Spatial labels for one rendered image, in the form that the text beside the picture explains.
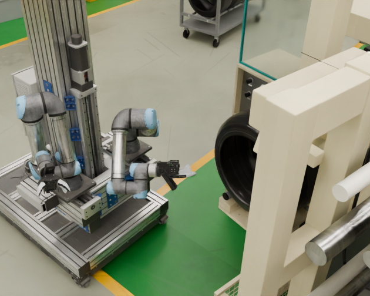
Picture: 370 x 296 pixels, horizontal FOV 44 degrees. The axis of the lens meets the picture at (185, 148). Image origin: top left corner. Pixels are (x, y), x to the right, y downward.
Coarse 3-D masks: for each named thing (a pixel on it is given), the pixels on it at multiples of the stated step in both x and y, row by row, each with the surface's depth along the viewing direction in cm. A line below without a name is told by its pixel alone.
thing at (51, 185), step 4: (44, 168) 233; (40, 172) 234; (44, 176) 228; (48, 176) 228; (52, 176) 229; (56, 176) 229; (44, 180) 225; (48, 180) 226; (52, 180) 226; (48, 184) 227; (52, 184) 228; (56, 184) 233; (44, 188) 227; (48, 188) 229; (52, 188) 230; (56, 188) 234; (44, 192) 228; (48, 192) 229
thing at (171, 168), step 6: (162, 162) 246; (168, 162) 245; (174, 162) 246; (156, 168) 245; (162, 168) 246; (168, 168) 243; (174, 168) 243; (156, 174) 246; (168, 174) 245; (174, 174) 243
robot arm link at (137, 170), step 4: (132, 164) 249; (136, 164) 248; (140, 164) 248; (144, 164) 248; (148, 164) 247; (132, 168) 248; (136, 168) 247; (140, 168) 247; (144, 168) 246; (148, 168) 246; (132, 172) 248; (136, 172) 247; (140, 172) 246; (144, 172) 246; (148, 172) 248; (132, 176) 250; (136, 176) 247; (140, 176) 246; (144, 176) 247; (148, 176) 248
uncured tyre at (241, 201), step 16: (240, 112) 219; (224, 128) 221; (240, 128) 211; (224, 144) 229; (240, 144) 249; (224, 160) 244; (240, 160) 250; (256, 160) 252; (224, 176) 235; (240, 176) 248; (304, 176) 201; (240, 192) 243; (304, 192) 204
